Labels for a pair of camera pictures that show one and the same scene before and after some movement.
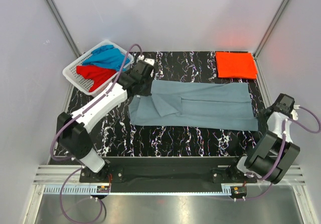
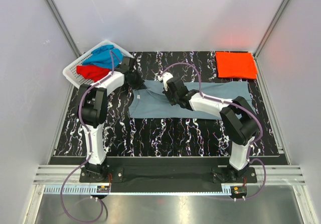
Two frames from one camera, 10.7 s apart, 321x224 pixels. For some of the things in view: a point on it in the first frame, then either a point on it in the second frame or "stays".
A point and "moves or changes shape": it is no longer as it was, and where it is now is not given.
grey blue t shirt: [213, 105] moves or changes shape
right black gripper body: [261, 118] -> [172, 98]
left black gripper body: [146, 89] -> [136, 82]
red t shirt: [98, 75] stays
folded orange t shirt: [236, 65] stays
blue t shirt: [107, 56] stays
